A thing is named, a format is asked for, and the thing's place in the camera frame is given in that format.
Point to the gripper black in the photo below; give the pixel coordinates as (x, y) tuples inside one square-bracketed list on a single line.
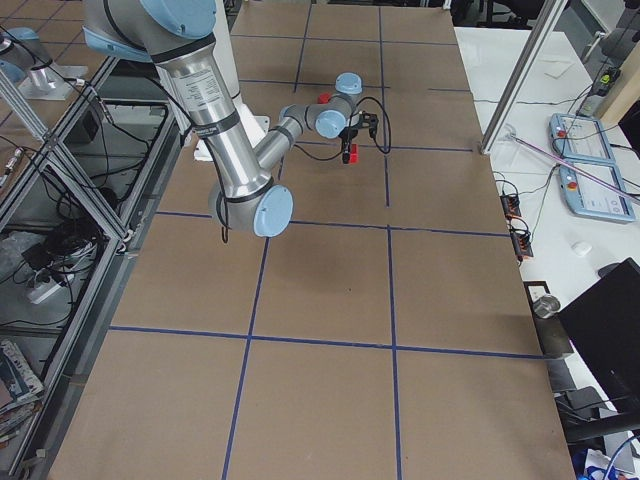
[(346, 137)]

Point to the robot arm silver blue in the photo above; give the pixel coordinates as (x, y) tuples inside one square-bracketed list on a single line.
[(179, 38)]

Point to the black power strip orange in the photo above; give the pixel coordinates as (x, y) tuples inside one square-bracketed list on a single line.
[(519, 231)]

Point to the teach pendant upper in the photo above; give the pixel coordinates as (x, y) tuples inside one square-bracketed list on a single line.
[(579, 137)]

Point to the teach pendant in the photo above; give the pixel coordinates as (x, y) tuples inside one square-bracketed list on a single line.
[(587, 198), (579, 137)]

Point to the teach pendant lower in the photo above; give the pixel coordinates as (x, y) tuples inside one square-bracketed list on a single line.
[(587, 198)]

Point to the metal cup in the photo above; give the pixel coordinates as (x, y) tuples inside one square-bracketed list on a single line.
[(546, 306)]

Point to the black monitor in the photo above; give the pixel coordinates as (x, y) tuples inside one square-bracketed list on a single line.
[(603, 325)]

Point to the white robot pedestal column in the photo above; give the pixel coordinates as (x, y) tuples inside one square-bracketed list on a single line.
[(255, 126)]

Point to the aluminium profile post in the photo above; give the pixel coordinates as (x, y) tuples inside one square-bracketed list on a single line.
[(545, 24)]

